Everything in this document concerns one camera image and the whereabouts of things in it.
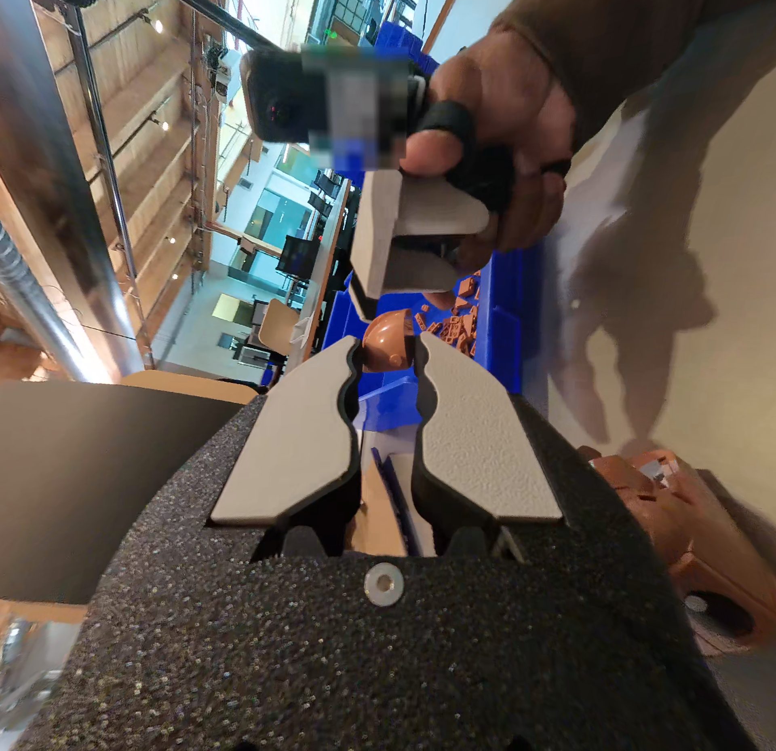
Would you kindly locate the brown brick body model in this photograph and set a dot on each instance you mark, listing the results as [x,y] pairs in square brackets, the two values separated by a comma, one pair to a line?
[679,533]

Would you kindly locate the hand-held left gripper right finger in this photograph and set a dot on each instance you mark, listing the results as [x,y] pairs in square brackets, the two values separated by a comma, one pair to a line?
[491,460]

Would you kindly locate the pile of brown bricks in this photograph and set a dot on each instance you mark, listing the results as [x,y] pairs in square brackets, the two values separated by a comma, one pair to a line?
[455,314]

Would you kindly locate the black computer monitor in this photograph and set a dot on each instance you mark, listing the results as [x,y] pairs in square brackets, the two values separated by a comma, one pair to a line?
[297,256]

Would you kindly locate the brown rounded brick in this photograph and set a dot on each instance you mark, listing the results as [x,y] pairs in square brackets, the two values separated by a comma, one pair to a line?
[388,339]

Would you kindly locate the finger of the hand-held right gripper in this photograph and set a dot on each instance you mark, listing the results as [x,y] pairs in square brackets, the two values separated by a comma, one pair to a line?
[431,211]
[374,242]

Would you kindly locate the person's right forearm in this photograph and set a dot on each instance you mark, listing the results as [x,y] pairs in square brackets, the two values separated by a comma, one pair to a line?
[655,23]

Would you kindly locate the stack of blue bins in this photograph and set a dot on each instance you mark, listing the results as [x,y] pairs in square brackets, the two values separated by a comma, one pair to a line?
[406,38]

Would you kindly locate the grey desk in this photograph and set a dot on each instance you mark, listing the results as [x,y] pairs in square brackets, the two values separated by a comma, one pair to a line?
[703,278]

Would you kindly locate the silver ventilation duct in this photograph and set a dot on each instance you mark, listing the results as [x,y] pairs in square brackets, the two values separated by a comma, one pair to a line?
[30,302]

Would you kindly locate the black pole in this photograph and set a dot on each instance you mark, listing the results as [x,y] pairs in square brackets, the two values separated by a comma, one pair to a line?
[206,5]

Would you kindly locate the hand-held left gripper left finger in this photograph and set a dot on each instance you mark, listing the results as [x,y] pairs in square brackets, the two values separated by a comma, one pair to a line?
[285,460]

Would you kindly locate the blue plastic bin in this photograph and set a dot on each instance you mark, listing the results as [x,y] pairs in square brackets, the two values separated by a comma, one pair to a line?
[509,326]

